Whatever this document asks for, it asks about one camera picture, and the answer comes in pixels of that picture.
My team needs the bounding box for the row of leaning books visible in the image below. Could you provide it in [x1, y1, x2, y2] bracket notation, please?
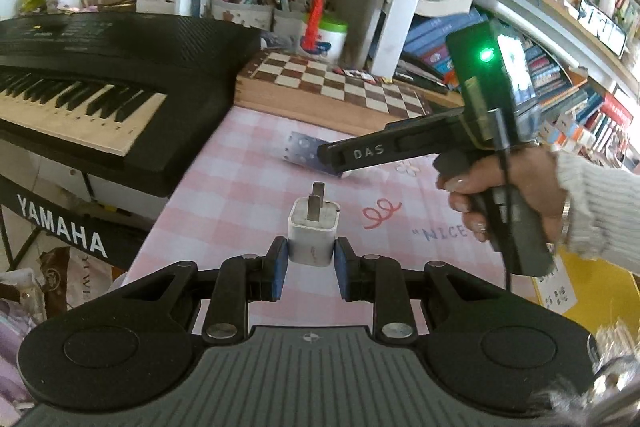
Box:
[396, 6, 634, 168]

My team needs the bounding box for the keyboard stand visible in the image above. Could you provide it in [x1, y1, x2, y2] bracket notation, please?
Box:
[1, 176, 148, 270]

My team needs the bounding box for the person right hand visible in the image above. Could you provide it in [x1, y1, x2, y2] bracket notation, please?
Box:
[436, 145, 572, 244]

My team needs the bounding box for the pink checked tablecloth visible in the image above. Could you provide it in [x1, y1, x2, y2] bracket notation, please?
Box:
[126, 107, 504, 286]

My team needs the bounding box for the white knit sleeve forearm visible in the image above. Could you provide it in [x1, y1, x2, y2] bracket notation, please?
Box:
[556, 152, 639, 274]

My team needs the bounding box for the white USB charger plug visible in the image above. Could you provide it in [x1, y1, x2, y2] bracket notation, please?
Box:
[288, 182, 341, 268]

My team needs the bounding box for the white pen holder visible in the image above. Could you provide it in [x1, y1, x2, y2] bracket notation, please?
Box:
[212, 0, 273, 31]

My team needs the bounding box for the purple starry tube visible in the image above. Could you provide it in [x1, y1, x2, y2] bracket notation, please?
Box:
[282, 131, 343, 178]

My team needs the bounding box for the yellow cardboard box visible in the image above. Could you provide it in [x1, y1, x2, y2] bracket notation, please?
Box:
[532, 249, 639, 340]

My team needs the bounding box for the black Yamaha keyboard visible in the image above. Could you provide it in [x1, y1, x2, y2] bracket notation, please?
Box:
[1, 13, 260, 197]

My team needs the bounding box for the wooden chess board box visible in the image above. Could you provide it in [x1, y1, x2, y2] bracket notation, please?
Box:
[234, 51, 463, 135]

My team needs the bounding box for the white green-lid jar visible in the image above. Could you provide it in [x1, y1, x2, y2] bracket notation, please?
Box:
[299, 15, 348, 64]

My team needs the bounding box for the red hanging tassel ornament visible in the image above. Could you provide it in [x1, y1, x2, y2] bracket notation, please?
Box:
[302, 0, 324, 53]

